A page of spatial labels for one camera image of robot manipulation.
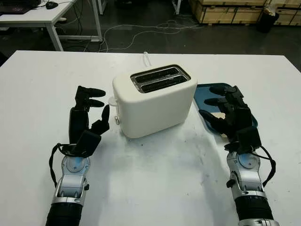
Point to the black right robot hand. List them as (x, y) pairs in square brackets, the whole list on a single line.
[(242, 120)]

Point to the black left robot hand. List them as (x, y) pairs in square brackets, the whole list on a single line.
[(78, 122)]

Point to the white bread slice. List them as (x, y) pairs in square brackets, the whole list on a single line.
[(218, 115)]

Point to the white toaster lever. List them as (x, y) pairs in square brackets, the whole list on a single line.
[(112, 101)]

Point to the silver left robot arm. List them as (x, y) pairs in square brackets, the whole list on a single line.
[(70, 181)]

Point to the silver toaster dial knob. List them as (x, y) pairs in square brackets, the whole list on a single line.
[(116, 120)]

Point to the blue plastic tray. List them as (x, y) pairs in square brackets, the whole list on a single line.
[(202, 99)]

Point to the cream white two-slot toaster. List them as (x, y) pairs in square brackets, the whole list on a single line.
[(152, 110)]

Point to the black trash bin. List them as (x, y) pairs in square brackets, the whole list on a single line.
[(266, 22)]

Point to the white shoe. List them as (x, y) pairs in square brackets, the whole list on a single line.
[(62, 19)]

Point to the plywood crate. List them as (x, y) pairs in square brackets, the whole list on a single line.
[(289, 14), (223, 11)]

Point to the crumpled beige paper trash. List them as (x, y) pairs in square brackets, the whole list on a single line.
[(268, 10)]

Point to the white office desk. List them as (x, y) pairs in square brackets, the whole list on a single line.
[(35, 16)]

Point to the black computer mouse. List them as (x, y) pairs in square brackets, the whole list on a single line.
[(51, 5)]

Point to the black laptop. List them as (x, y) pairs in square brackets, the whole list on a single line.
[(16, 7)]

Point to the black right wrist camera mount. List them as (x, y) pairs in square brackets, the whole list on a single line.
[(249, 139)]

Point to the white table frame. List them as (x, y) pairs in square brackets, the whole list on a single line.
[(102, 7)]

